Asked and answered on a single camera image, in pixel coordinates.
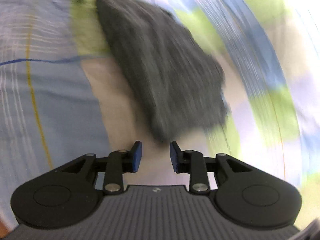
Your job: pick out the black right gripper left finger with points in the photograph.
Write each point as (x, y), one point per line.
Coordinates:
(118, 163)

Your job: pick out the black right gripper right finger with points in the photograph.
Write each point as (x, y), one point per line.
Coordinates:
(193, 163)

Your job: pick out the grey knitted garment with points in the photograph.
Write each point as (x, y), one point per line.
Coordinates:
(177, 84)

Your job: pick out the blue green checked bedsheet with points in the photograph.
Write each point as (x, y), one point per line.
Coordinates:
(63, 95)

